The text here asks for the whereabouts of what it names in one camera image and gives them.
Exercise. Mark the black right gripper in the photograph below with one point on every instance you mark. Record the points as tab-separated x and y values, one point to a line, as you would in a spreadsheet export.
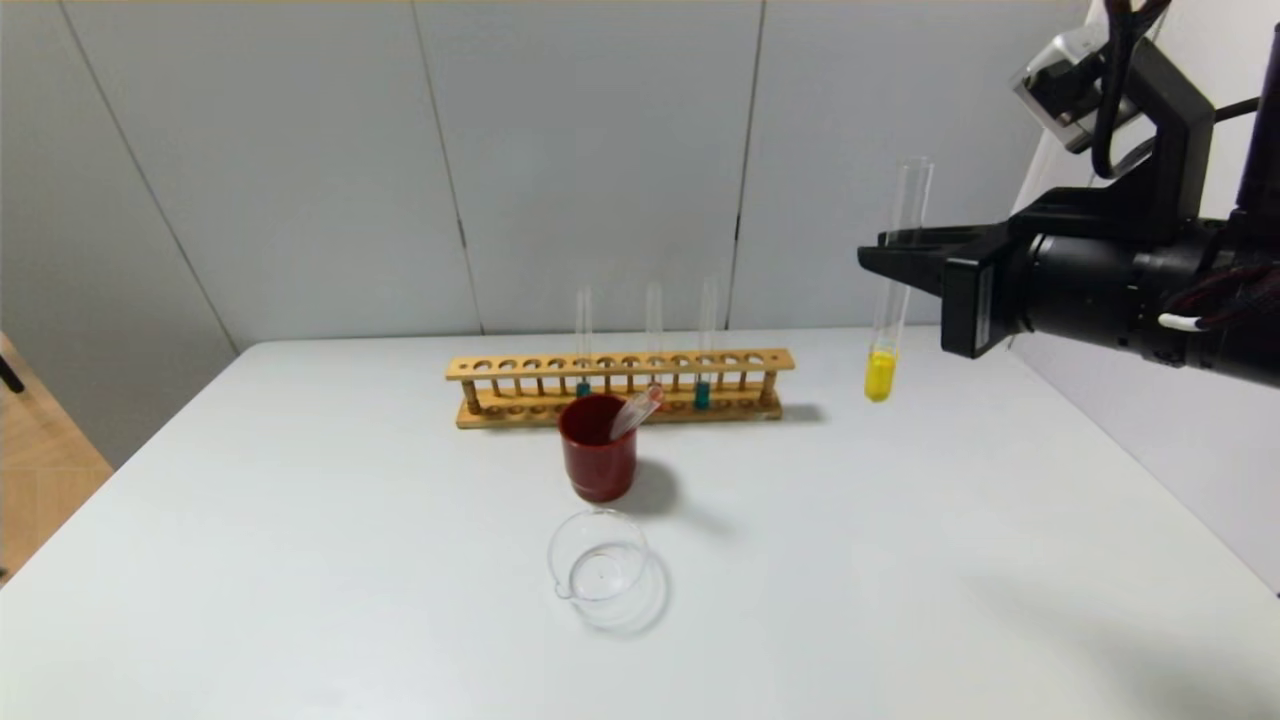
975	296

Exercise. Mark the yellow pigment glass test tube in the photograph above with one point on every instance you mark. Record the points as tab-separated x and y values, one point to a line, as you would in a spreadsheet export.
880	378

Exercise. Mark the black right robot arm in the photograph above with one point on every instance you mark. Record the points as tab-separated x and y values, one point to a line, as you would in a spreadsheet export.
1230	340

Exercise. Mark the blue pigment glass test tube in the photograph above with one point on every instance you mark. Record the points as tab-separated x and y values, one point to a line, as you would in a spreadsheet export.
582	388
702	395

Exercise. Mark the red pigment glass test tube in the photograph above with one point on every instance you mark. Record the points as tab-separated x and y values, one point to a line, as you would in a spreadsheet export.
653	330

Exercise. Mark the empty glass test tube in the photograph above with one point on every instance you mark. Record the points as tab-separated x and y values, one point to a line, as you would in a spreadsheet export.
635	410

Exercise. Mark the wooden test tube rack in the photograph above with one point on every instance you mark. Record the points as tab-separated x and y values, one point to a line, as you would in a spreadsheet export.
520	365

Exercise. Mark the red plastic cup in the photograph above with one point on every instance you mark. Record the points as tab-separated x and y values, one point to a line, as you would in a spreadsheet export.
595	465

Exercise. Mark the clear glass beaker dish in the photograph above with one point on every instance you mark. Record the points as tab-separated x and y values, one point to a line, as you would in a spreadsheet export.
600	575

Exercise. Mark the black floor object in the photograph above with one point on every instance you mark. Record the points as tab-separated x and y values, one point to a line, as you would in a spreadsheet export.
8	372

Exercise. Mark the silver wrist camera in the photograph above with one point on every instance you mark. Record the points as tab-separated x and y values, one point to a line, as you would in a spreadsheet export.
1065	80

